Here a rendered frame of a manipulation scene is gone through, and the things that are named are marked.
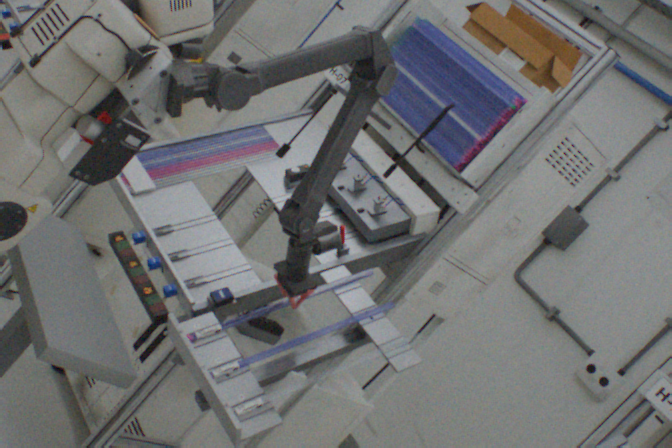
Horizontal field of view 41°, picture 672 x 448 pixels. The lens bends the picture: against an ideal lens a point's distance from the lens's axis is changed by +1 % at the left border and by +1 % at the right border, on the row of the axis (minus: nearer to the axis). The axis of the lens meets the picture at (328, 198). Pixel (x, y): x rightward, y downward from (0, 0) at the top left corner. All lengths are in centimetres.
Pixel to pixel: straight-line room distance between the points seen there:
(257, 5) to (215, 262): 151
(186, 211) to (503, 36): 121
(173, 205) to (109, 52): 88
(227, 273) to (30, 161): 69
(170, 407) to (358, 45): 125
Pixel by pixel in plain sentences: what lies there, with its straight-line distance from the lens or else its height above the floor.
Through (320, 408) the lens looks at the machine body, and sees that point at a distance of 285.
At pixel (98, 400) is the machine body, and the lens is 292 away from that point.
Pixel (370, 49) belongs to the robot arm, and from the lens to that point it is 196.
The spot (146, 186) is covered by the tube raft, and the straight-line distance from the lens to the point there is 262.
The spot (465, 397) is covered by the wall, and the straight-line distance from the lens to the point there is 401.
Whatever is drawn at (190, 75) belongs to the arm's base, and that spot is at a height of 122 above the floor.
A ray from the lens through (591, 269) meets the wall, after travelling 391.
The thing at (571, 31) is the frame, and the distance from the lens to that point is 261.
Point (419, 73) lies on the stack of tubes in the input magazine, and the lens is 270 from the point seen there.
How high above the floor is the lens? 150
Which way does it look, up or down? 9 degrees down
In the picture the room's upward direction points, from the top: 42 degrees clockwise
